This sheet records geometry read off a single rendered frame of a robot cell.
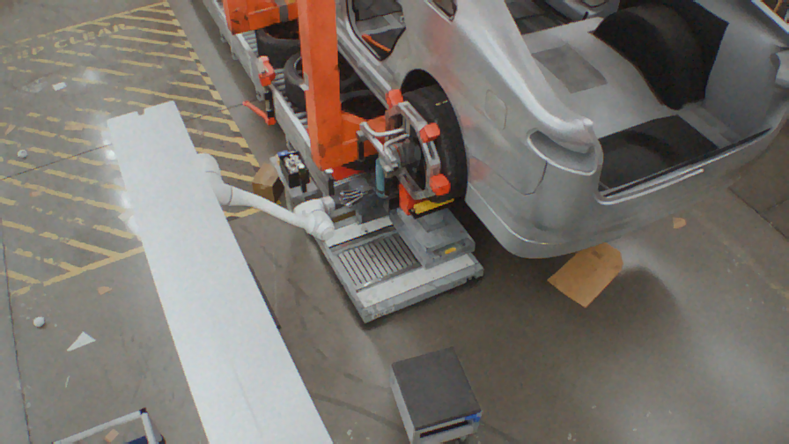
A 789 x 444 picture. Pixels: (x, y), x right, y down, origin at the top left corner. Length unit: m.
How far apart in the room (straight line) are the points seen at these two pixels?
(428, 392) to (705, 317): 1.95
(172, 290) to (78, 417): 3.48
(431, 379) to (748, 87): 2.49
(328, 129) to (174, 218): 3.40
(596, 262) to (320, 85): 2.11
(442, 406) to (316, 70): 1.91
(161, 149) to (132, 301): 3.71
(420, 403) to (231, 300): 2.82
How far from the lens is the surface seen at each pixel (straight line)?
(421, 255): 4.16
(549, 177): 2.98
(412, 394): 3.38
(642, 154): 4.06
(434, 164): 3.56
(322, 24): 3.65
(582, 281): 4.40
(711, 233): 5.06
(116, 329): 4.32
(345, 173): 4.56
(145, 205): 0.68
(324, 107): 3.92
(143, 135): 0.77
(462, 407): 3.36
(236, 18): 5.68
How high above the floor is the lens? 3.26
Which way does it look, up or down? 45 degrees down
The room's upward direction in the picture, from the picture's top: 1 degrees clockwise
